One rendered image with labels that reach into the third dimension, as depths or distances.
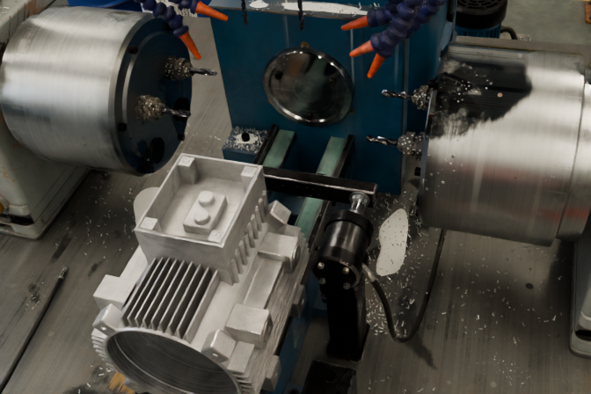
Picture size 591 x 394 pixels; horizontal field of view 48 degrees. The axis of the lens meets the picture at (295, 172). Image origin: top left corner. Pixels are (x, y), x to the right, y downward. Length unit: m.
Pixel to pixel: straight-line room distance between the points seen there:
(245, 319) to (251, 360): 0.04
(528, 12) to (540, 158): 2.45
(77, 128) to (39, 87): 0.08
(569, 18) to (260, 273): 2.62
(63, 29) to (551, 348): 0.82
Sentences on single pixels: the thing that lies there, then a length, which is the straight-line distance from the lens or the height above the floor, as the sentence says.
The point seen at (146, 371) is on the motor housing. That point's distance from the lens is 0.83.
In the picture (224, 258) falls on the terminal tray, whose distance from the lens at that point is 0.69.
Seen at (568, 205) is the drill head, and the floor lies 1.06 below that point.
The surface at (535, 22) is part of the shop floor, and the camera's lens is 3.17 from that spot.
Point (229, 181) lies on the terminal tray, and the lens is 0.78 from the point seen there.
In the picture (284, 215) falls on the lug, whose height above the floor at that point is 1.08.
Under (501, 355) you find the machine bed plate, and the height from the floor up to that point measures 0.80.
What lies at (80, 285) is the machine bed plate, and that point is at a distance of 1.15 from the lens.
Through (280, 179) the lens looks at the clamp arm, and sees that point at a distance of 0.89.
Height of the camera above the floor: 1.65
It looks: 44 degrees down
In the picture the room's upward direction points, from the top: 7 degrees counter-clockwise
